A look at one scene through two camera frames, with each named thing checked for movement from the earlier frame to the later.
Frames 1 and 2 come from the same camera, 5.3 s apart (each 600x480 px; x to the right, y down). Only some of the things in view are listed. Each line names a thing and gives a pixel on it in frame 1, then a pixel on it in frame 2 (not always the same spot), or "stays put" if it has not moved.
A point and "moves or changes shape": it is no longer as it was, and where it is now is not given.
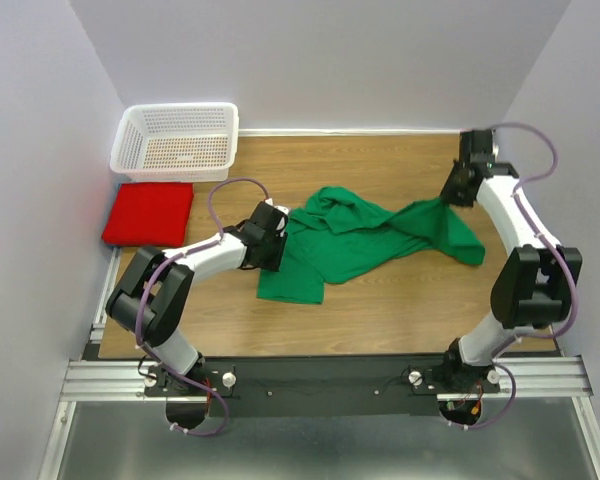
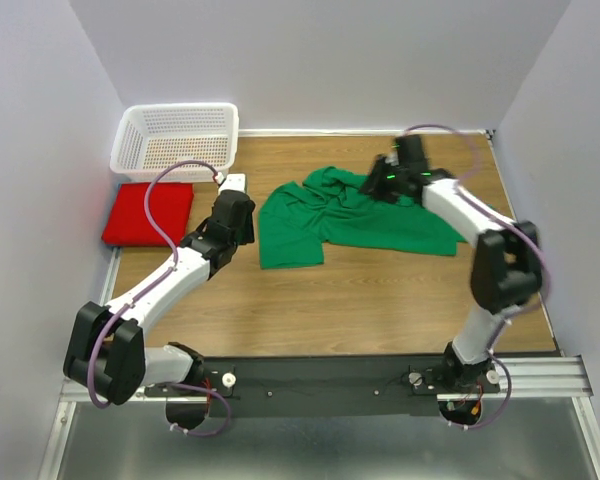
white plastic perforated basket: x=183 y=142 stays put
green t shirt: x=337 y=234 moves or changes shape
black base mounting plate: x=321 y=387 stays put
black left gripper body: x=272 y=256 to x=246 y=234
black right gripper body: x=451 y=193 to x=384 y=180
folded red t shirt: x=153 y=214 stays put
